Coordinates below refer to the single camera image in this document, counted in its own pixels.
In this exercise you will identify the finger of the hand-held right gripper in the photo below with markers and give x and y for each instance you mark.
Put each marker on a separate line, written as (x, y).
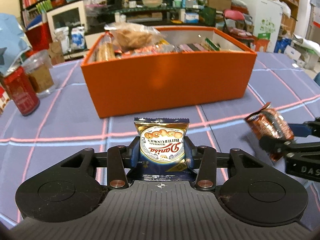
(301, 130)
(275, 146)

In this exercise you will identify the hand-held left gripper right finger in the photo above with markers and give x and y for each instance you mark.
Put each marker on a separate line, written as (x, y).
(189, 155)

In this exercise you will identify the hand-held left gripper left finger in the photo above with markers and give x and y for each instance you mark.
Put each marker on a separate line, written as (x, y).
(135, 155)

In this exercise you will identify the brown orange snack packet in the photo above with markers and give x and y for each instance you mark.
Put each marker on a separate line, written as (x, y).
(270, 125)

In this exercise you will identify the dark blue gold cookie packet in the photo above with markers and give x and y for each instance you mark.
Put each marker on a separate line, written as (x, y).
(161, 145)

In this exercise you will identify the orange cardboard box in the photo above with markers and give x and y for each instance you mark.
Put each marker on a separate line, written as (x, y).
(162, 80)

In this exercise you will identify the clear packet of beige crackers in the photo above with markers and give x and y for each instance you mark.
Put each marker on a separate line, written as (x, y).
(105, 48)

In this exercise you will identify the green snack packet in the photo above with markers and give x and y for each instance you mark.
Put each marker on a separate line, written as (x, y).
(212, 44)

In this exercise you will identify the yellow chip packet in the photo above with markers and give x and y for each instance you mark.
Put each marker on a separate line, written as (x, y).
(163, 44)

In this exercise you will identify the clear bag of brown pastries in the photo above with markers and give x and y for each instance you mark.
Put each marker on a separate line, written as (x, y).
(132, 36)

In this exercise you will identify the checked blue tablecloth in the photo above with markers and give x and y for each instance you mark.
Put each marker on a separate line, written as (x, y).
(62, 130)

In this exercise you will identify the white pillow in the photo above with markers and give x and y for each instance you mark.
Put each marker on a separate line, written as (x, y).
(307, 43)

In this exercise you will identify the clear plastic jar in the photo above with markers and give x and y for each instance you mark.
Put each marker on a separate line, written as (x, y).
(41, 75)

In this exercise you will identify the white chest freezer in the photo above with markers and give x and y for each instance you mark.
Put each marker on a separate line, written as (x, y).
(262, 12)

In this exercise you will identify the red soda can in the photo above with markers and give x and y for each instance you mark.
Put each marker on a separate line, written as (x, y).
(22, 92)

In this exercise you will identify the white blue bag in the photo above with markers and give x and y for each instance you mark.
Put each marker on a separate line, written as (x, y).
(78, 38)

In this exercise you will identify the red folding chair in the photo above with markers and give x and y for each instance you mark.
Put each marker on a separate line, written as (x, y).
(233, 15)

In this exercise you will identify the glass television stand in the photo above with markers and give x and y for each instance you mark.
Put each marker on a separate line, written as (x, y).
(150, 12)

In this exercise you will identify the white glass door cabinet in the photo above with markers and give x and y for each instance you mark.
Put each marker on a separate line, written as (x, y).
(66, 20)

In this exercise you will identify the red storage box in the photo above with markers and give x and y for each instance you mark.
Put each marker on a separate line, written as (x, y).
(40, 36)

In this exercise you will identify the brown cardboard box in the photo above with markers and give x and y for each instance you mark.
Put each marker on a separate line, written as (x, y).
(218, 1)

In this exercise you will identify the white fruit bowl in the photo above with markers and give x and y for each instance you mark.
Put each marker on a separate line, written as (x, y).
(152, 3)

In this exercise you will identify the blue star print cloth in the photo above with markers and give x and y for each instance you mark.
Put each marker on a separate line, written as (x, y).
(12, 40)

